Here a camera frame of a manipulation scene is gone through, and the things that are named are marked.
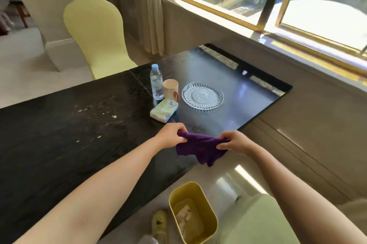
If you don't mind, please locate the yellow waste bin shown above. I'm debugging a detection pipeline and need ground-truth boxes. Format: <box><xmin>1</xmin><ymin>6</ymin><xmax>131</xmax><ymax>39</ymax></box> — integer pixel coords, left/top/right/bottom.
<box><xmin>169</xmin><ymin>181</ymin><xmax>218</xmax><ymax>244</ymax></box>

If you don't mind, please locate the person's right forearm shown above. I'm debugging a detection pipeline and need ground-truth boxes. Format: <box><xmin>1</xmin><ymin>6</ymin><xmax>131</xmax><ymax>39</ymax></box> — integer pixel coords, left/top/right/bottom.
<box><xmin>249</xmin><ymin>145</ymin><xmax>367</xmax><ymax>244</ymax></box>

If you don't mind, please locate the person's left hand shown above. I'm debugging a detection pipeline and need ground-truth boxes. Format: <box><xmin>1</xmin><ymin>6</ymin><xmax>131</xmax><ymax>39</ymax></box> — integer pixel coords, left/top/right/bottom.
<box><xmin>154</xmin><ymin>122</ymin><xmax>188</xmax><ymax>150</ymax></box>

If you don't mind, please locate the yellow-covered chair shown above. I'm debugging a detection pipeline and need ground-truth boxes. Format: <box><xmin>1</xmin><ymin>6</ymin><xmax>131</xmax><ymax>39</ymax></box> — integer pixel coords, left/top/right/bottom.
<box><xmin>63</xmin><ymin>0</ymin><xmax>138</xmax><ymax>80</ymax></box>

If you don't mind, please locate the purple cloth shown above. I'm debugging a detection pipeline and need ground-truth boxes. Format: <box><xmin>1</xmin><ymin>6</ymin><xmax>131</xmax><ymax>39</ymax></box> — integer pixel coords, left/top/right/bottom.
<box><xmin>176</xmin><ymin>130</ymin><xmax>230</xmax><ymax>167</ymax></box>

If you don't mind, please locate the person's green shoe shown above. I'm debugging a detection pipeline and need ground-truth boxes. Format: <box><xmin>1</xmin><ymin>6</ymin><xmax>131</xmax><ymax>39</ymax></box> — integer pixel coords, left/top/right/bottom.
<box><xmin>151</xmin><ymin>210</ymin><xmax>167</xmax><ymax>244</ymax></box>

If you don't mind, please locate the person's light green trouser leg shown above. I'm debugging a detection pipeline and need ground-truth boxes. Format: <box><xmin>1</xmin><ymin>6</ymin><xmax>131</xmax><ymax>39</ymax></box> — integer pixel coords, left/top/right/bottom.
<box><xmin>215</xmin><ymin>194</ymin><xmax>300</xmax><ymax>244</ymax></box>

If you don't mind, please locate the wooden stool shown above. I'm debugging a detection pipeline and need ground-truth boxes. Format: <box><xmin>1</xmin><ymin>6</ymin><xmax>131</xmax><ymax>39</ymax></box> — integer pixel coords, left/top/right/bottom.
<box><xmin>11</xmin><ymin>0</ymin><xmax>31</xmax><ymax>28</ymax></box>

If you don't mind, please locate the beige curtain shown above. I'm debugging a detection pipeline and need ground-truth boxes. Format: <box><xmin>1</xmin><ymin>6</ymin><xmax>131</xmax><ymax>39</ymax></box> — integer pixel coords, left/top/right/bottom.
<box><xmin>95</xmin><ymin>0</ymin><xmax>165</xmax><ymax>57</ymax></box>

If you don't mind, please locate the gold-framed window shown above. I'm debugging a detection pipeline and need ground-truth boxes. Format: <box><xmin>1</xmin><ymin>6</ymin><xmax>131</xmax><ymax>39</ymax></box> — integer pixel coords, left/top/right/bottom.
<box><xmin>161</xmin><ymin>0</ymin><xmax>367</xmax><ymax>76</ymax></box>

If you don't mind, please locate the clear glass plate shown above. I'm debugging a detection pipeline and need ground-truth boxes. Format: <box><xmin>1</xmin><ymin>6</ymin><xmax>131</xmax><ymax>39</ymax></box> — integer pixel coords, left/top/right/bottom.
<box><xmin>181</xmin><ymin>81</ymin><xmax>224</xmax><ymax>110</ymax></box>

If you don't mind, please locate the person's right hand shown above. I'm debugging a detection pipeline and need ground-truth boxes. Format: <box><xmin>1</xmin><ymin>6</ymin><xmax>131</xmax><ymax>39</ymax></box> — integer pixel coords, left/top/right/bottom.
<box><xmin>216</xmin><ymin>130</ymin><xmax>260</xmax><ymax>157</ymax></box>

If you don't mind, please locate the clear plastic water bottle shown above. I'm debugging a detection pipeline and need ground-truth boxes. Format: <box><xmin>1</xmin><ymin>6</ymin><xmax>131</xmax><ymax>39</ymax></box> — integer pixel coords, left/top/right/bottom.
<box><xmin>150</xmin><ymin>64</ymin><xmax>164</xmax><ymax>101</ymax></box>

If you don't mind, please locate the person's left forearm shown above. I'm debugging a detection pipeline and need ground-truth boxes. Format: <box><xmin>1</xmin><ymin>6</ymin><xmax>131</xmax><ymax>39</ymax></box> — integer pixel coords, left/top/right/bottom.
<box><xmin>13</xmin><ymin>137</ymin><xmax>161</xmax><ymax>244</ymax></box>

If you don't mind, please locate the pack of wet wipes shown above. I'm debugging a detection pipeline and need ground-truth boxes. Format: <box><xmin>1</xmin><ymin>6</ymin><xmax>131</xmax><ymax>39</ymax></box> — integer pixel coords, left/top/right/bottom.
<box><xmin>150</xmin><ymin>99</ymin><xmax>179</xmax><ymax>123</ymax></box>

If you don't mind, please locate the cream mug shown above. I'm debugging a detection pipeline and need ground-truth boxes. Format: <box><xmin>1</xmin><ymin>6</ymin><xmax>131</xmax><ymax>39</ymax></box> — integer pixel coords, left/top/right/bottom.
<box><xmin>162</xmin><ymin>79</ymin><xmax>179</xmax><ymax>102</ymax></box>

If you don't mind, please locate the crumpled tissue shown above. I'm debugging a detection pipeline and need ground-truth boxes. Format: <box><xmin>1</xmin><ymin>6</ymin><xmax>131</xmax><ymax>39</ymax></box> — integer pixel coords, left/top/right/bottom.
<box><xmin>175</xmin><ymin>205</ymin><xmax>192</xmax><ymax>233</ymax></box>

